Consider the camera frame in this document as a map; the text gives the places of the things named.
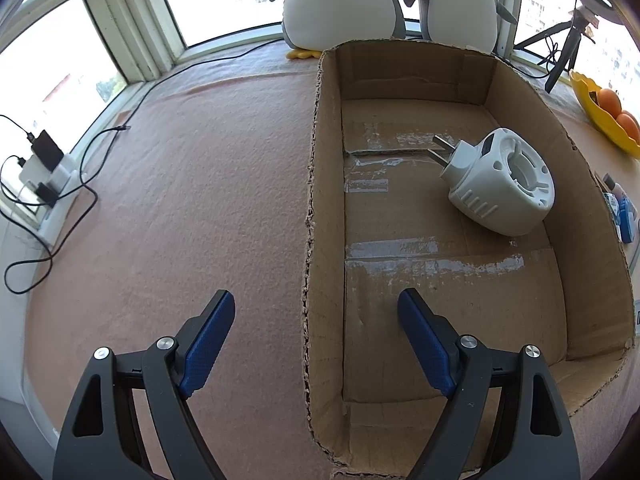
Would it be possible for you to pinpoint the black charger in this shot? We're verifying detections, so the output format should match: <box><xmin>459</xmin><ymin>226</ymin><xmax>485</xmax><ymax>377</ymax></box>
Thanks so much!
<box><xmin>30</xmin><ymin>130</ymin><xmax>65</xmax><ymax>166</ymax></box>

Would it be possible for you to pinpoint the white charger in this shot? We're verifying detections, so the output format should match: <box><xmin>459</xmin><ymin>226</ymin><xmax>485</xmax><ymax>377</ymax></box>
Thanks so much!
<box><xmin>19</xmin><ymin>157</ymin><xmax>51</xmax><ymax>186</ymax></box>

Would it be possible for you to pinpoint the cardboard box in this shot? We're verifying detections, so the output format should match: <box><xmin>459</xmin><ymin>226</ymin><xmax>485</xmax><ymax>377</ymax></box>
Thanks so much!
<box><xmin>300</xmin><ymin>40</ymin><xmax>636</xmax><ymax>478</ymax></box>

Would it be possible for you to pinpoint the large penguin plush toy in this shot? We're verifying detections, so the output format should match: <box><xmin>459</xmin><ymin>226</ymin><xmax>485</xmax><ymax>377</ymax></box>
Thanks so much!
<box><xmin>266</xmin><ymin>0</ymin><xmax>423</xmax><ymax>61</ymax></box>

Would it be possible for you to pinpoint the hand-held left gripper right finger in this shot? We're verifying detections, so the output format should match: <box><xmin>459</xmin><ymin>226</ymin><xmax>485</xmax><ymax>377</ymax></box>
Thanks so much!
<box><xmin>397</xmin><ymin>287</ymin><xmax>583</xmax><ymax>480</ymax></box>

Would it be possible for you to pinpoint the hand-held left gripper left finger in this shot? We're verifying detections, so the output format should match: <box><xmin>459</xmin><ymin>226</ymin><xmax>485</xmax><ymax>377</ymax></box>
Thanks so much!
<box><xmin>52</xmin><ymin>290</ymin><xmax>236</xmax><ymax>480</ymax></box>

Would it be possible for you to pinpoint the orange fruit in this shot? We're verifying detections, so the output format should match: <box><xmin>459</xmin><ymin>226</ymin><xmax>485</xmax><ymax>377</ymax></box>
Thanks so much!
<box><xmin>597</xmin><ymin>88</ymin><xmax>622</xmax><ymax>116</ymax></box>
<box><xmin>616</xmin><ymin>112</ymin><xmax>640</xmax><ymax>142</ymax></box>

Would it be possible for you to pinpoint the blue white packet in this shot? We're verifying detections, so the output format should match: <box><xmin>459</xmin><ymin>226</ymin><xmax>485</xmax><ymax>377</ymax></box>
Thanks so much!
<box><xmin>605</xmin><ymin>192</ymin><xmax>637</xmax><ymax>243</ymax></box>

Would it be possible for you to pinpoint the black tripod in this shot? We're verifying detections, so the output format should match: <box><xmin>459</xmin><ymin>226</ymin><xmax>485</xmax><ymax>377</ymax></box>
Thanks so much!
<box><xmin>514</xmin><ymin>7</ymin><xmax>598</xmax><ymax>93</ymax></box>

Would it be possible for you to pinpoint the long black cable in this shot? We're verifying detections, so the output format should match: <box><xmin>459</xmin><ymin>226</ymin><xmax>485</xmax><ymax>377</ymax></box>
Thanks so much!
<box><xmin>117</xmin><ymin>40</ymin><xmax>286</xmax><ymax>133</ymax></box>

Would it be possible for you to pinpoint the white plug-in device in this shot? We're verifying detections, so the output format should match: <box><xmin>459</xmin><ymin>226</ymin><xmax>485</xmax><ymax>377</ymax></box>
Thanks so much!
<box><xmin>427</xmin><ymin>127</ymin><xmax>557</xmax><ymax>237</ymax></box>

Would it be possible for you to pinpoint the small penguin plush toy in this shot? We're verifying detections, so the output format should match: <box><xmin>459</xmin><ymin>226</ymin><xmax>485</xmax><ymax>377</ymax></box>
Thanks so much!
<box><xmin>404</xmin><ymin>0</ymin><xmax>518</xmax><ymax>53</ymax></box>

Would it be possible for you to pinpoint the yellow bowl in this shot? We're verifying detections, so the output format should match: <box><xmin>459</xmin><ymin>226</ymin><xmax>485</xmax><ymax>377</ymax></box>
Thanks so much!
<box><xmin>570</xmin><ymin>70</ymin><xmax>640</xmax><ymax>158</ymax></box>

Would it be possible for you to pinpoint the looped black cable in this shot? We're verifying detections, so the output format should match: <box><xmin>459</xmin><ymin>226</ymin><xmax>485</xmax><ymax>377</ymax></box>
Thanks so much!
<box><xmin>2</xmin><ymin>127</ymin><xmax>131</xmax><ymax>296</ymax></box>

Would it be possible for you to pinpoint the pink blanket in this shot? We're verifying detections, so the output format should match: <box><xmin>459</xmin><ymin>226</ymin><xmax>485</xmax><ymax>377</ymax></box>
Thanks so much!
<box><xmin>22</xmin><ymin>40</ymin><xmax>640</xmax><ymax>480</ymax></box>

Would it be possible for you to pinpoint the white power strip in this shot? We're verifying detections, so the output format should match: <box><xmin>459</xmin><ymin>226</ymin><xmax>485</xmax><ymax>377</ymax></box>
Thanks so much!
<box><xmin>20</xmin><ymin>152</ymin><xmax>83</xmax><ymax>241</ymax></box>

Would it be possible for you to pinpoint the white window frame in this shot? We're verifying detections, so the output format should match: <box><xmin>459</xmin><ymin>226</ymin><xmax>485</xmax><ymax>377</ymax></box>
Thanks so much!
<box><xmin>0</xmin><ymin>0</ymin><xmax>531</xmax><ymax>111</ymax></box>

